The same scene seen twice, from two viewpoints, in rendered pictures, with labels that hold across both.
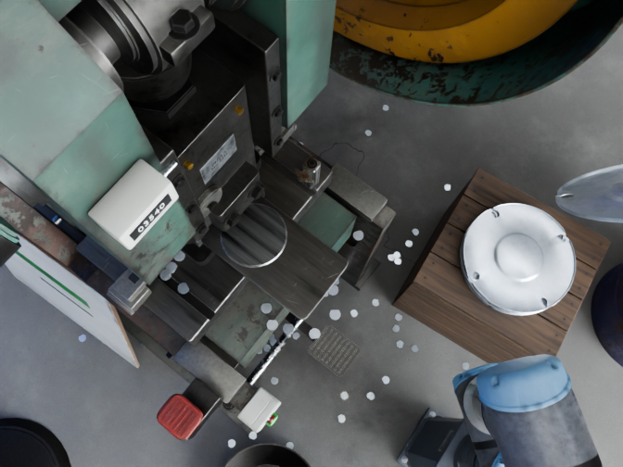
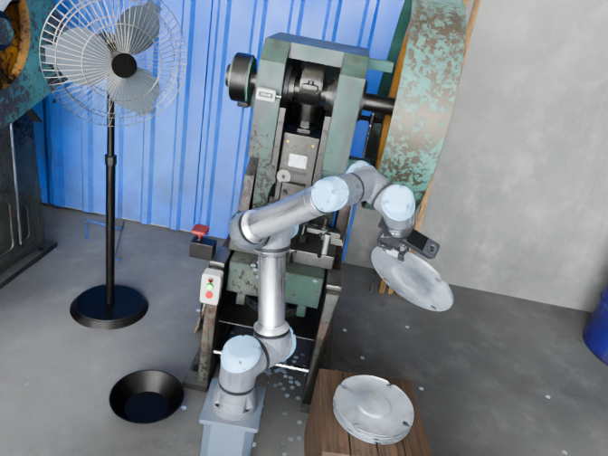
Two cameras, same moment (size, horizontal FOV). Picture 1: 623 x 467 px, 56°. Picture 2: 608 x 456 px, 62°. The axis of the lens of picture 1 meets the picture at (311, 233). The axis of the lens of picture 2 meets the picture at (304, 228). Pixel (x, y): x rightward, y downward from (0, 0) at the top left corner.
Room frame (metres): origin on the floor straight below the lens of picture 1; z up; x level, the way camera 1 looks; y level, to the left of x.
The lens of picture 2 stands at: (-0.58, -1.56, 1.68)
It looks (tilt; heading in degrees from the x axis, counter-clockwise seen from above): 25 degrees down; 60
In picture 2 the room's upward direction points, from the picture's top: 11 degrees clockwise
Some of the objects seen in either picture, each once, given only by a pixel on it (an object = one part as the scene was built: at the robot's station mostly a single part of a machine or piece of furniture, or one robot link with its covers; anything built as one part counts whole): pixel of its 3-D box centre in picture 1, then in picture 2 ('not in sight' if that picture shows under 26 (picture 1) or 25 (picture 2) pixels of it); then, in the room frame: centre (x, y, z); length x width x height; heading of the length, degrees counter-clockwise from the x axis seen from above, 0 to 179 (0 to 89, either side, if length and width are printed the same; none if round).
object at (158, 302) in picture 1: (209, 213); (285, 238); (0.38, 0.21, 0.68); 0.45 x 0.30 x 0.06; 148
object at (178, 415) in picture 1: (183, 416); (199, 236); (-0.03, 0.19, 0.72); 0.07 x 0.06 x 0.08; 58
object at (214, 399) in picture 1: (198, 408); (202, 259); (-0.01, 0.18, 0.62); 0.10 x 0.06 x 0.20; 148
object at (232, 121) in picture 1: (197, 149); (298, 164); (0.35, 0.18, 1.04); 0.17 x 0.15 x 0.30; 58
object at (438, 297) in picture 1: (492, 275); (361, 445); (0.44, -0.54, 0.18); 0.40 x 0.38 x 0.35; 64
